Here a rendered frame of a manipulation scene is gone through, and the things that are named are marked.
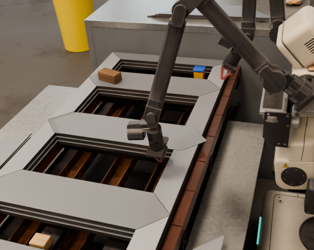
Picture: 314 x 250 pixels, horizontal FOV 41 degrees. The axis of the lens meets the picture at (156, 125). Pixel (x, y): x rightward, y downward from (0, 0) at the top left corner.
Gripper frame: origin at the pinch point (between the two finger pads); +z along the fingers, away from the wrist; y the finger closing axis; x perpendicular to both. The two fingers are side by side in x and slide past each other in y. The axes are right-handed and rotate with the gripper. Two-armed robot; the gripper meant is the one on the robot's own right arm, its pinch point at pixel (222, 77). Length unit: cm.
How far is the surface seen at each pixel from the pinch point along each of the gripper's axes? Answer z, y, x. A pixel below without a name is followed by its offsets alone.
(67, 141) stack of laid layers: 42, 41, -50
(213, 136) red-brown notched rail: 15.5, 23.7, 7.2
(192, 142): 14.6, 35.1, -0.7
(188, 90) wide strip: 19.3, -8.2, -11.1
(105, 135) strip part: 31, 38, -36
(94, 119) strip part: 35, 27, -45
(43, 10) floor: 223, -356, -245
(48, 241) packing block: 37, 93, -32
